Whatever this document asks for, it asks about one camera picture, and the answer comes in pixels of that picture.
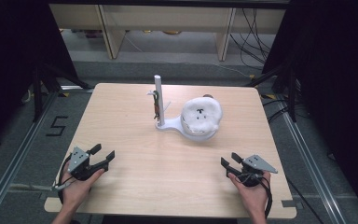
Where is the beige wooden desk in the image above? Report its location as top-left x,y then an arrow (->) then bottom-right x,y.
49,3 -> 287,62

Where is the right hand-held gripper cable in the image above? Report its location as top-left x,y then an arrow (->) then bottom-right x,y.
258,176 -> 274,219

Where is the white stand with hooks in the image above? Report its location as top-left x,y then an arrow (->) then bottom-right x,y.
146,74 -> 219,143

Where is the hand-held gripper cable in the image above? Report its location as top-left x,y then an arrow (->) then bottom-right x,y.
258,176 -> 274,219
51,153 -> 76,204

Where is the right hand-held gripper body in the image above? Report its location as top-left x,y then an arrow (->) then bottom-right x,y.
237,154 -> 279,188

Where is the bundle of black floor cables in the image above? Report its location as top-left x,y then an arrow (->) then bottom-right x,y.
228,7 -> 277,71

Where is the aluminium floor rail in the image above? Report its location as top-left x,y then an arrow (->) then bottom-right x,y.
0,91 -> 60,224
280,104 -> 347,224

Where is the white bowl with silver rim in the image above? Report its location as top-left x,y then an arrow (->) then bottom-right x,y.
180,115 -> 218,137

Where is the grey tape strip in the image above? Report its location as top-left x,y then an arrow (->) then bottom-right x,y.
281,199 -> 304,209
39,189 -> 62,201

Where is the keychain with brown figure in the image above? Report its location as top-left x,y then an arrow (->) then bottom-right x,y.
151,90 -> 161,123

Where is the person's left hand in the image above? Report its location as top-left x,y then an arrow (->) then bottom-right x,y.
61,168 -> 106,210

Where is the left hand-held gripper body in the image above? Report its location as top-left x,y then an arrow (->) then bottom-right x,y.
67,146 -> 98,181

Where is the black curtain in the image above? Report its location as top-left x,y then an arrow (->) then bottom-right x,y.
0,0 -> 79,154
261,0 -> 358,220

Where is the black metal stand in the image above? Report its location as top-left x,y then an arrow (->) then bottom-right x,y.
32,61 -> 95,123
244,63 -> 298,123

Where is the white fluffy pouch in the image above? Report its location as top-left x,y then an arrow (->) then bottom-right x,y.
180,96 -> 224,135

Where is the black floor cable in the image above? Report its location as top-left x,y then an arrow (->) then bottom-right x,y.
284,175 -> 320,224

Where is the person's right hand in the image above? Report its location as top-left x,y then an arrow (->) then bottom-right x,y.
227,171 -> 272,213

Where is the left hand-held gripper cable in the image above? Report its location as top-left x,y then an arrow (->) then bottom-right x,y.
51,153 -> 76,204

